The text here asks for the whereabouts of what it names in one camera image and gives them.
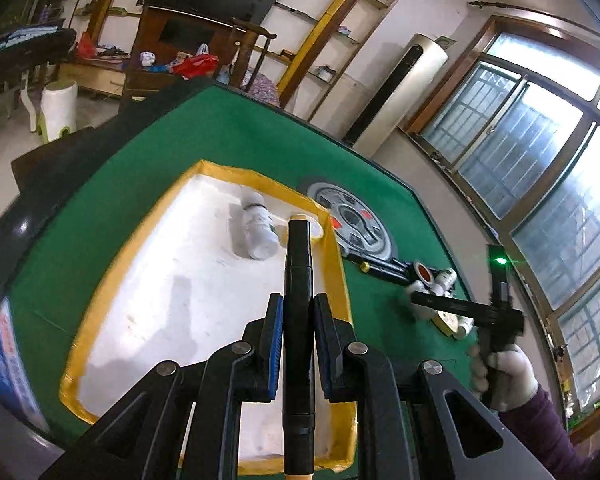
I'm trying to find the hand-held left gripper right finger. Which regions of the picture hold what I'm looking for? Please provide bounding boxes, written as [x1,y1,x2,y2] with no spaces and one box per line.
[312,292,556,480]

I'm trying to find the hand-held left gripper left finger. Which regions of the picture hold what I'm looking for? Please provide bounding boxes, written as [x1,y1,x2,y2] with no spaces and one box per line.
[40,292,285,480]

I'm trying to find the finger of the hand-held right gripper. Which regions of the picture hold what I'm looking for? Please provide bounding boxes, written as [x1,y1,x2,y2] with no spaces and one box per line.
[410,292,490,330]

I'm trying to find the round gold tin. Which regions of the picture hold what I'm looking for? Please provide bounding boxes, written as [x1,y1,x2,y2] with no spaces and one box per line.
[432,311,458,336]

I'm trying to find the white plastic bottle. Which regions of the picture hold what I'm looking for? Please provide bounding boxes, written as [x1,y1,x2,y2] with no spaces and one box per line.
[452,317,477,342]
[232,189,280,261]
[434,267,458,295]
[405,287,438,323]

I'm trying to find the round black red-centred container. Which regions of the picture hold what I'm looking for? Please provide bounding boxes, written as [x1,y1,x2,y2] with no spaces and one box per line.
[411,260,436,287]

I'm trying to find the black marker yellow caps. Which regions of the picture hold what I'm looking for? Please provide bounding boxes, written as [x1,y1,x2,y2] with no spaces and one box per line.
[344,251,417,283]
[282,214,315,480]

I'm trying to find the white foam box yellow tape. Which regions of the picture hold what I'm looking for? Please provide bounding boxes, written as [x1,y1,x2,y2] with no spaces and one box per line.
[59,159,357,475]

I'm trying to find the person's right forearm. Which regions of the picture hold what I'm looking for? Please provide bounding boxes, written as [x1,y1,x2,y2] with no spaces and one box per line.
[497,385,598,480]

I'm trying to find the person's right hand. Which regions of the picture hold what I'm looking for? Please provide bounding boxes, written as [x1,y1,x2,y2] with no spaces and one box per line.
[469,344,539,412]

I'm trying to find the large barred window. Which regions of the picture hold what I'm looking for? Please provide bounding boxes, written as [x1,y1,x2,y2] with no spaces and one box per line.
[415,30,600,428]

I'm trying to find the round grey table control panel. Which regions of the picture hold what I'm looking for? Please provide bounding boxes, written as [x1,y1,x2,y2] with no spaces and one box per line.
[296,176,402,263]

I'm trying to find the green felt mahjong table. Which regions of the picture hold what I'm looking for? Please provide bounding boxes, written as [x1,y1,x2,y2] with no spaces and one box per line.
[0,77,486,480]

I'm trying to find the standing air conditioner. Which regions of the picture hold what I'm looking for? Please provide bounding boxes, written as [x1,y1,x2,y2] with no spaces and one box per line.
[344,33,449,152]

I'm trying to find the patterned purple cushion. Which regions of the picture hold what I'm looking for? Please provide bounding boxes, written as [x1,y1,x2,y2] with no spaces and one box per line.
[250,71,282,109]

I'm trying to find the dark wooden chair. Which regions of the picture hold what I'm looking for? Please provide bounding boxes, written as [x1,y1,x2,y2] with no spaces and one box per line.
[226,16,279,95]

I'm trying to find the white stool green legs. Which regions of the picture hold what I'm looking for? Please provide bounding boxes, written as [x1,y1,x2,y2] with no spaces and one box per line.
[37,79,79,143]

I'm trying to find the wooden television cabinet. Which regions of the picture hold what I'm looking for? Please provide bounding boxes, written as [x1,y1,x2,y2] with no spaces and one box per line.
[122,6,243,103]

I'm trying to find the small red plastic bag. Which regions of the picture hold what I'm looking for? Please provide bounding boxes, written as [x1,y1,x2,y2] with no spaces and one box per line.
[76,31,97,60]

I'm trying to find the black mahjong table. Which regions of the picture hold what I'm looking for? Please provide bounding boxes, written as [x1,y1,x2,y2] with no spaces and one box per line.
[0,26,78,83]

